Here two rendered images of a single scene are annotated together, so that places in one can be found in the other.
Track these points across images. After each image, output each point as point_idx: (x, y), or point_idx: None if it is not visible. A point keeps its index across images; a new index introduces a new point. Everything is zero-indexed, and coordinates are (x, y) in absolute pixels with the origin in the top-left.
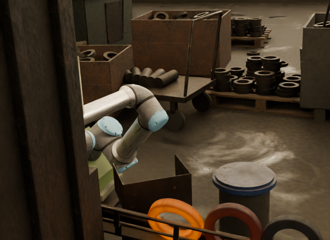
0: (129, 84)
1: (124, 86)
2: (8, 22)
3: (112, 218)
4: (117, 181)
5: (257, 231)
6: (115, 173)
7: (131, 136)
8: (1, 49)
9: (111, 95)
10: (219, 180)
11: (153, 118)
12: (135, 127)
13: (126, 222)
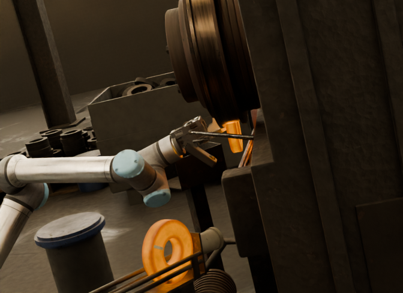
0: (11, 155)
1: (15, 156)
2: None
3: (247, 164)
4: (196, 164)
5: None
6: (186, 163)
7: (6, 247)
8: None
9: (40, 158)
10: (84, 228)
11: (44, 183)
12: (17, 220)
13: (249, 161)
